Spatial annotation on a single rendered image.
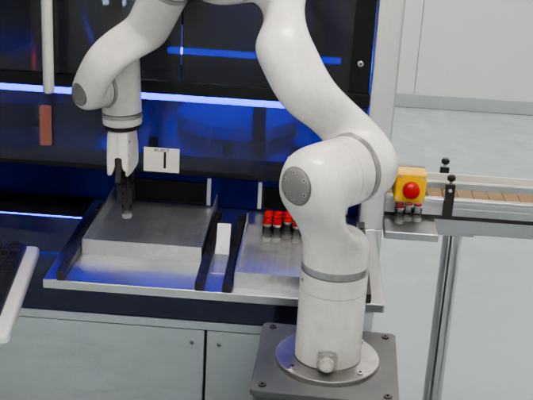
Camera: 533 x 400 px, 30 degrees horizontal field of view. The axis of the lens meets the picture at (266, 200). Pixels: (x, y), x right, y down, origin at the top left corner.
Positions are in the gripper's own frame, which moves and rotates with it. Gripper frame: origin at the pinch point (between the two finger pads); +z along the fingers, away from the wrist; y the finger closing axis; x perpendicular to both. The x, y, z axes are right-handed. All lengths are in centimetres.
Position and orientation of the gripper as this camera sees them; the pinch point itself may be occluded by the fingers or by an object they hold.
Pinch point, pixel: (125, 193)
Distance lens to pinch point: 218.6
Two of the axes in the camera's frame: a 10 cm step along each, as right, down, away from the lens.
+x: 9.9, 0.5, -1.0
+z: -0.1, 9.3, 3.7
